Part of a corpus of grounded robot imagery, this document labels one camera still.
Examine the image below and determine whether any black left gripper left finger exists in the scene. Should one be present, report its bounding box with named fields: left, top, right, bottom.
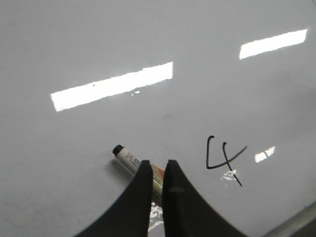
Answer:
left=77, top=160, right=153, bottom=237

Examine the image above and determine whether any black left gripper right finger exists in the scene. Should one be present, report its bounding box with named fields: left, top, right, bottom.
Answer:
left=162, top=159, right=245, bottom=237

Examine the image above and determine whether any white black whiteboard marker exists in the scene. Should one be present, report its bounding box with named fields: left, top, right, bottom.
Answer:
left=112, top=145, right=164, bottom=207

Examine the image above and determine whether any white whiteboard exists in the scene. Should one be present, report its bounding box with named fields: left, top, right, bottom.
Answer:
left=0, top=0, right=316, bottom=237

